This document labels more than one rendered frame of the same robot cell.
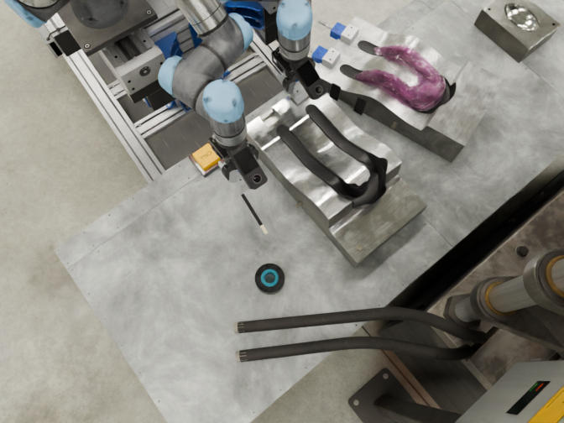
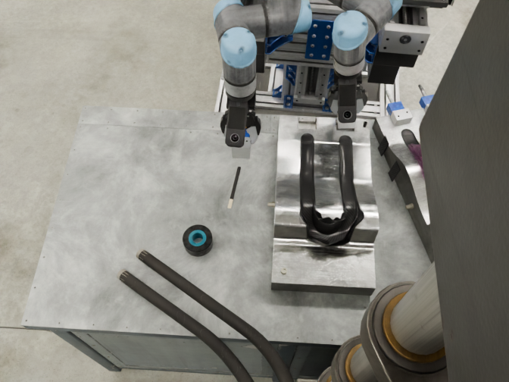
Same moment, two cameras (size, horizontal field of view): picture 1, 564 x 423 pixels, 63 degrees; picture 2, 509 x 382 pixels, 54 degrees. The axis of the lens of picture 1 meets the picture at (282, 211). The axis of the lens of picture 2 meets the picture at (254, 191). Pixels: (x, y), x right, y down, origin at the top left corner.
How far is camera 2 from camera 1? 44 cm
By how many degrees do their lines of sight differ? 19
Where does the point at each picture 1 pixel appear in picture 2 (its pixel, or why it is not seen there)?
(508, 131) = not seen: outside the picture
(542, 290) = (337, 360)
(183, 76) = (227, 14)
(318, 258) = (250, 258)
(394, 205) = (347, 264)
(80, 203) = not seen: hidden behind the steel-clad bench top
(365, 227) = (305, 261)
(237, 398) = (92, 303)
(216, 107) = (226, 43)
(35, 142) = (168, 60)
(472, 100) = not seen: hidden behind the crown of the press
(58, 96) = (210, 41)
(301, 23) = (348, 34)
